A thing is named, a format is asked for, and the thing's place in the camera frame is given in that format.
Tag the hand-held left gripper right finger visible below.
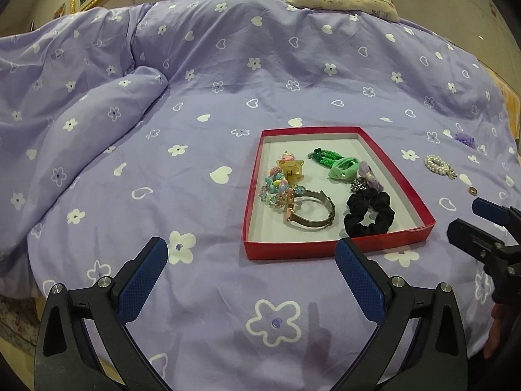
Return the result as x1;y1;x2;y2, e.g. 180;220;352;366
326;237;473;391

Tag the person's right hand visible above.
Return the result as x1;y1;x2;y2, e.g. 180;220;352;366
482;303;510;361

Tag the green braided hair tie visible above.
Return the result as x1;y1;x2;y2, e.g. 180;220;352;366
307;147;341;167

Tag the purple floral blanket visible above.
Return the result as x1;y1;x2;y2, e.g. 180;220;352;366
0;0;521;391

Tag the light green hair clip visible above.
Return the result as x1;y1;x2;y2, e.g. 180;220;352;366
328;156;360;182

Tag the white pearl bracelet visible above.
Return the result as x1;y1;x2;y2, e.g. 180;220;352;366
424;154;459;181

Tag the purple bow hair tie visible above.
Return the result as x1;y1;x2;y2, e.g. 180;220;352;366
350;161;386;195

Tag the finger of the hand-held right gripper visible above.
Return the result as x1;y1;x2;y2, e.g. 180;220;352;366
446;219;521;265
472;197;521;234

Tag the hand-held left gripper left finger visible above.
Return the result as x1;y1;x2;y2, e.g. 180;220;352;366
35;236;172;391

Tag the floral bed skirt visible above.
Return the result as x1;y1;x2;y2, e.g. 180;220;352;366
0;289;46;360

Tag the black scrunchie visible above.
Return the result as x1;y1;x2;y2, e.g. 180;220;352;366
344;191;396;238

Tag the yellow bed sheet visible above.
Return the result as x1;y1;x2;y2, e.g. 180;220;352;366
484;65;521;139

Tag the purple flower hair tie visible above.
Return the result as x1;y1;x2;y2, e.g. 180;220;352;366
453;130;479;148

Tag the metal band wristwatch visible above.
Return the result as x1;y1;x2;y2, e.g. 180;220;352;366
283;189;337;229

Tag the colourful beaded bracelet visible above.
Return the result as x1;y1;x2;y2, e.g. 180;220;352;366
260;173;306;210

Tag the yellow claw hair clip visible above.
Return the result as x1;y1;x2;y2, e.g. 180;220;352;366
277;159;306;184

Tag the red shallow cardboard box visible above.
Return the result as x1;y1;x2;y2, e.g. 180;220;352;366
243;126;436;261

